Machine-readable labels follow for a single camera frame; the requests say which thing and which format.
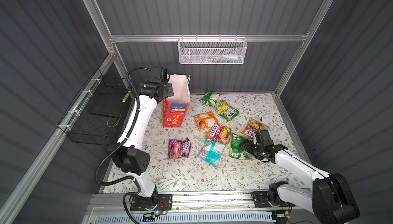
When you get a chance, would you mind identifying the orange Fox's candy bag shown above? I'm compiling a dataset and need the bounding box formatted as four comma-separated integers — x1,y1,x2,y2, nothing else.
242,118,269,141

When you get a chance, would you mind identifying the red and white paper bag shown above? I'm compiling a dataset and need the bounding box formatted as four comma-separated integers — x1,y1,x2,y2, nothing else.
162,74,190,128

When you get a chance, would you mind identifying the pink yellow Fox's candy bag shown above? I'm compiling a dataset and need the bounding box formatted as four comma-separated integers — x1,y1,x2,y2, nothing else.
205,123,232,145

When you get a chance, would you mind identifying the green yellow Fox's candy bag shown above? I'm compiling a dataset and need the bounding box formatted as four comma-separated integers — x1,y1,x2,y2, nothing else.
216,100,239,122

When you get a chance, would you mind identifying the purple Fox's candy bag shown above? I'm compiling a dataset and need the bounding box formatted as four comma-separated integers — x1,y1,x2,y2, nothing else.
168,138,192,160

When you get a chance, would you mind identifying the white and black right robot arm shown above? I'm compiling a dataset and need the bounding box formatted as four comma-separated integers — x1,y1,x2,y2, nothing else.
240,130,360,224

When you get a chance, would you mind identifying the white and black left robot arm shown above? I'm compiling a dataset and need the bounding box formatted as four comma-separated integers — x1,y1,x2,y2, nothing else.
105,83,174,209

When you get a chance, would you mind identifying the teal white snack bag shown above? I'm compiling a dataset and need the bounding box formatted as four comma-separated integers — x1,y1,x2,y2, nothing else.
198,138,226,167

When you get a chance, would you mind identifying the small green snack bag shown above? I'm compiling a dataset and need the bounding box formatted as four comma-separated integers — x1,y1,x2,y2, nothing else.
202,92,221,108

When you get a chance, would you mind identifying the orange snack bag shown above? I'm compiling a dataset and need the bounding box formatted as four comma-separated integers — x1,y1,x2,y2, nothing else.
194,111,218,131

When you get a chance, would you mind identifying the white perforated vent panel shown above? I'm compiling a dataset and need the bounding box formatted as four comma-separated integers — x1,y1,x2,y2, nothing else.
93,211,274,224

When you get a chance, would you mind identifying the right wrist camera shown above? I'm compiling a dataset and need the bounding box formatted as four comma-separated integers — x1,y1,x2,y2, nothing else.
255,130,274,147

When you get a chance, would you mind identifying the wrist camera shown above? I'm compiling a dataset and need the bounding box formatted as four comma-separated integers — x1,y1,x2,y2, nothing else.
150,66,169,83
255,130,274,147

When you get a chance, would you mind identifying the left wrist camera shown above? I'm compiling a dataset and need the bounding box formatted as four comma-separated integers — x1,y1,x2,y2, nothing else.
150,66,169,83

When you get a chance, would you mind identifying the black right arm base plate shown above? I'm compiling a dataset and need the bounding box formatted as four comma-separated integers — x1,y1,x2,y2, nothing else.
251,191,295,208

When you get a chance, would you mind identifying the white wire mesh basket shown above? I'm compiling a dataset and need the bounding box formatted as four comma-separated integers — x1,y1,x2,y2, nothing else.
177,36,248,65

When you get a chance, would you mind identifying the black wire basket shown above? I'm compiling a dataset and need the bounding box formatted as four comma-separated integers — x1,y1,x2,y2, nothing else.
58,70,131,146

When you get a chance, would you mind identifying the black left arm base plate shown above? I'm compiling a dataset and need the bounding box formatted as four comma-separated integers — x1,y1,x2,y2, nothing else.
129,194,173,211

